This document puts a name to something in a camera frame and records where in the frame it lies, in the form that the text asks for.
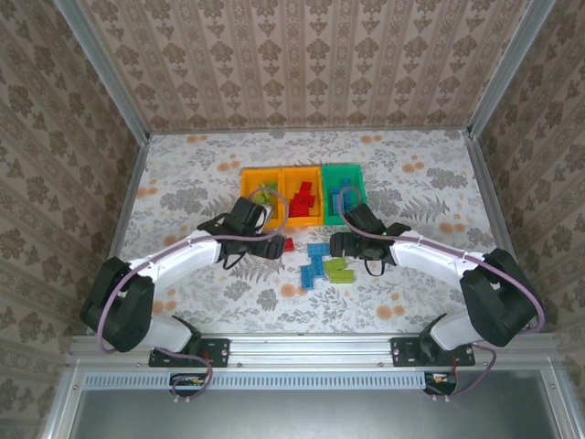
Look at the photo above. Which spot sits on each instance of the floral patterned table cover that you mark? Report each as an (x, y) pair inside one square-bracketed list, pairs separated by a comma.
[(411, 151)]

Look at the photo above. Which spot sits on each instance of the red angled lego piece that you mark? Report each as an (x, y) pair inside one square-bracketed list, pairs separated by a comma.
[(301, 199)]

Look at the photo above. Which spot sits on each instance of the grey metal lower shelf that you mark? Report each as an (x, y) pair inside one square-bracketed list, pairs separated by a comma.
[(311, 416)]

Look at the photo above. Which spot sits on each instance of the long green lego brick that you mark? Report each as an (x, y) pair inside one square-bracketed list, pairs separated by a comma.
[(270, 186), (258, 197)]

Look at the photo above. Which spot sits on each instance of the large blue lego brick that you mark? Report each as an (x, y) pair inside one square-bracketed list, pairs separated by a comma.
[(312, 274)]

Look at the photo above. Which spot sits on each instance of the yellow plastic bin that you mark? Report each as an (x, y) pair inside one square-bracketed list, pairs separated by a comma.
[(285, 183), (247, 183)]

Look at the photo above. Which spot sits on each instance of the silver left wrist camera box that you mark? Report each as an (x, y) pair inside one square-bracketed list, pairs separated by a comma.
[(267, 211)]

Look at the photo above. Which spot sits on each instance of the small red lego brick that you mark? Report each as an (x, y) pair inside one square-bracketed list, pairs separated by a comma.
[(311, 197)]

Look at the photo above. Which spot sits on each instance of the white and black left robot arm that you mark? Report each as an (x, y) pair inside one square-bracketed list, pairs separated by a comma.
[(183, 256)]

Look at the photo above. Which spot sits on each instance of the black wiring port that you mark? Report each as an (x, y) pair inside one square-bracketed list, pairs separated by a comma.
[(187, 380), (441, 379)]

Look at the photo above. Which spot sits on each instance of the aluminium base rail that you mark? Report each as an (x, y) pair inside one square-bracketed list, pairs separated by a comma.
[(311, 350)]

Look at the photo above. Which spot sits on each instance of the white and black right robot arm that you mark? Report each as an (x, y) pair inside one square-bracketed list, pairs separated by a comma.
[(429, 260)]

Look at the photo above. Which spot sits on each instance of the aluminium table side rail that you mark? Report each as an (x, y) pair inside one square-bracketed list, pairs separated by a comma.
[(485, 183), (132, 183)]

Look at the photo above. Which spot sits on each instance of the red arch lego piece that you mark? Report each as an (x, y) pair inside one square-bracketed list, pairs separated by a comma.
[(307, 187)]

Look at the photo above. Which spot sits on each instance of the green plastic bin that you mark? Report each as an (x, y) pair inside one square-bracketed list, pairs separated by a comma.
[(329, 174)]

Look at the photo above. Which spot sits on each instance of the long red lego brick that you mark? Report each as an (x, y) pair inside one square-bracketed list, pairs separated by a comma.
[(296, 210)]

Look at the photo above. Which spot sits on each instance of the aluminium corner post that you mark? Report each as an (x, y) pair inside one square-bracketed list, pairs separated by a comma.
[(508, 68), (105, 68)]

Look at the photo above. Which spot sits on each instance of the aluminium table edge rail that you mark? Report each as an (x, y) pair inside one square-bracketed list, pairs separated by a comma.
[(320, 131)]

